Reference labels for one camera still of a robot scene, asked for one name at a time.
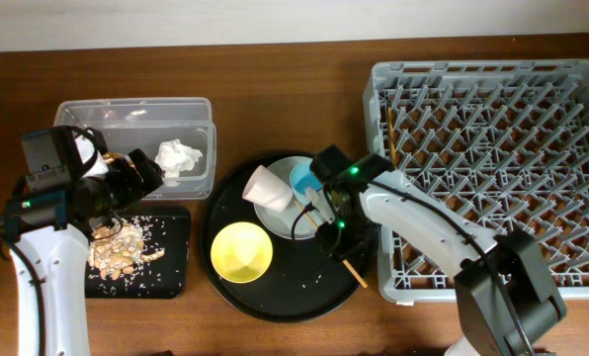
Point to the wooden chopstick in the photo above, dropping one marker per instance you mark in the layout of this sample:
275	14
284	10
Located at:
391	135
345	261

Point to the white napkin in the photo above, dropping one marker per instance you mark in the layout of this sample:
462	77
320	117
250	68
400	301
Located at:
174	157

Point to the blue plastic cup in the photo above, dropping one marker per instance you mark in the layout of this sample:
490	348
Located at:
301	179

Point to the grey dishwasher rack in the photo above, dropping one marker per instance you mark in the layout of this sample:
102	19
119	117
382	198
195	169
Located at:
503	143

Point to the pink plastic cup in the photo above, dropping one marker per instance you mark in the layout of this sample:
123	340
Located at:
267	190

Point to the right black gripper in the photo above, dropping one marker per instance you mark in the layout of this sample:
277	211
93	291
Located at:
340	241

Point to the clear plastic waste bin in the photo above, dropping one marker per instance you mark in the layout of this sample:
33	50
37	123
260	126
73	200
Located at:
145	123

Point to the food scraps and rice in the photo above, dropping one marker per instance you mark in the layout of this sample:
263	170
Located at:
119	249

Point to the round black serving tray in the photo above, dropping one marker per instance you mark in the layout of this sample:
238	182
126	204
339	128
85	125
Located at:
302	282

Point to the black rectangular tray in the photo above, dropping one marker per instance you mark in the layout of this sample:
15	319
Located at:
161	277

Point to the yellow bowl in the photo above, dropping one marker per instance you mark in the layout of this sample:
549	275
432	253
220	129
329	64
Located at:
241	252

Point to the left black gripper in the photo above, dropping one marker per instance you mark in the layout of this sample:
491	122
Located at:
133	187

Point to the grey ceramic plate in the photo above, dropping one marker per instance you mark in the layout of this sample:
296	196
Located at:
280	223

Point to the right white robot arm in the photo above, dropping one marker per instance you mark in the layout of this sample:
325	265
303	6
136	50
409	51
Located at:
506	297

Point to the gold foil wrapper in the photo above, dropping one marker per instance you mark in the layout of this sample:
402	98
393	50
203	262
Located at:
110	157

